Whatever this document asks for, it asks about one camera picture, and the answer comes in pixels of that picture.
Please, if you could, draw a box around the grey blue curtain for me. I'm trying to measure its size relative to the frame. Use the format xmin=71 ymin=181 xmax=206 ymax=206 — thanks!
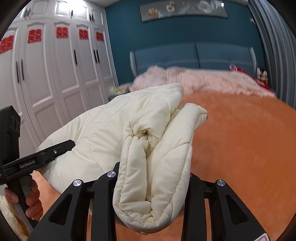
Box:
xmin=248 ymin=1 xmax=295 ymax=108

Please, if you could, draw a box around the person left hand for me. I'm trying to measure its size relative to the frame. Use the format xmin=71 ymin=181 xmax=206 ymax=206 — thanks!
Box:
xmin=3 ymin=178 xmax=44 ymax=221

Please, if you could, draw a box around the red plush toy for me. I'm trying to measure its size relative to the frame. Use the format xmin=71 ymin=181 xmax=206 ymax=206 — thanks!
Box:
xmin=229 ymin=64 xmax=271 ymax=91

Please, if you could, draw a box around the cream quilted padded coat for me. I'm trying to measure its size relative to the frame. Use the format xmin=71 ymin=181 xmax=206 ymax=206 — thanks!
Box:
xmin=39 ymin=83 xmax=208 ymax=233

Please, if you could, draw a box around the cream fleece sleeve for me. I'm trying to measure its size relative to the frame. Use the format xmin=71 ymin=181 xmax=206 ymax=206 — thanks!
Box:
xmin=0 ymin=196 xmax=29 ymax=241

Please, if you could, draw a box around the blue upholstered headboard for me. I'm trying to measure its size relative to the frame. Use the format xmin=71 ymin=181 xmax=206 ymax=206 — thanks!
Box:
xmin=130 ymin=42 xmax=257 ymax=78

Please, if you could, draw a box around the nightstand with clutter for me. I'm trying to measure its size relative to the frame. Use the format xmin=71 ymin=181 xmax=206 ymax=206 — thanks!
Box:
xmin=109 ymin=82 xmax=132 ymax=97

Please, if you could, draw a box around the white wardrobe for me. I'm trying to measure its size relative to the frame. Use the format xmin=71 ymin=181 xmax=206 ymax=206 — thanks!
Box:
xmin=1 ymin=0 xmax=118 ymax=156

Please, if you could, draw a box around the framed wall painting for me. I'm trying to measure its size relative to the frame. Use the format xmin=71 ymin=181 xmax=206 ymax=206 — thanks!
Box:
xmin=139 ymin=1 xmax=228 ymax=22

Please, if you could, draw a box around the orange plush bedspread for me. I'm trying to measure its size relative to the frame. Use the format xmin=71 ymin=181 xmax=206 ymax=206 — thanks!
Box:
xmin=30 ymin=91 xmax=296 ymax=241

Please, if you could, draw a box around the pink fluffy blanket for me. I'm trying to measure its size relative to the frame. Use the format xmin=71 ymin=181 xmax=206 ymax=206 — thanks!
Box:
xmin=130 ymin=65 xmax=276 ymax=98

